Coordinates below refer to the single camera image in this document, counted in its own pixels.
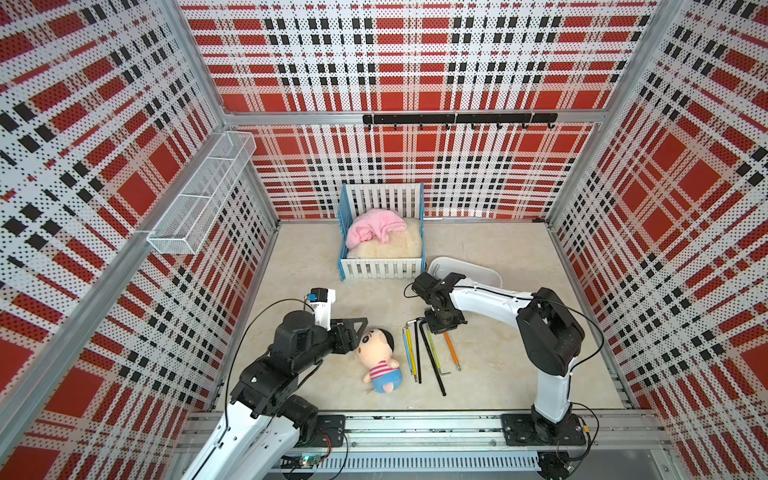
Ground light blue hex key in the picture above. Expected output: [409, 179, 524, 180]
[402, 326, 413, 376]

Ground large black hex key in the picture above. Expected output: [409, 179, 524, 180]
[419, 319, 447, 397]

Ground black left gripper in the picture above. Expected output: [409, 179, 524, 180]
[294, 317, 368, 372]

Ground pink cloth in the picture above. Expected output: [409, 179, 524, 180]
[345, 209, 407, 249]

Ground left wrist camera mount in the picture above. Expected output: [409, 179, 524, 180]
[308, 287, 336, 330]

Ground lime green hex key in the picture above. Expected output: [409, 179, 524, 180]
[426, 327, 451, 376]

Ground yellow hex key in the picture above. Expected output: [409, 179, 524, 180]
[403, 319, 419, 382]

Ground white plastic storage box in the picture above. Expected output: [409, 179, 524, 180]
[427, 256, 503, 288]

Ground cream fluffy mattress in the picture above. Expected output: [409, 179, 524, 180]
[347, 218, 422, 259]

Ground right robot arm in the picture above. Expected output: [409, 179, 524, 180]
[410, 272, 585, 426]

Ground black hook rail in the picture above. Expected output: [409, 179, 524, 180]
[362, 112, 559, 127]

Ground white wire mesh basket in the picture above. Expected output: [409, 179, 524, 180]
[148, 131, 255, 255]

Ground white and blue toy crib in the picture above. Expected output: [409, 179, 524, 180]
[337, 183, 426, 280]

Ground orange hex key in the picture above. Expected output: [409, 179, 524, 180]
[443, 332, 462, 371]

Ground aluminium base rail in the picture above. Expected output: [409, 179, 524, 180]
[168, 410, 681, 479]

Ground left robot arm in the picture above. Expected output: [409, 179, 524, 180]
[183, 310, 368, 479]

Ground thin black hex key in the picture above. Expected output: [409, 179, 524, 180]
[412, 318, 422, 384]

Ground cartoon boy plush doll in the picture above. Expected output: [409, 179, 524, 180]
[356, 328, 403, 394]

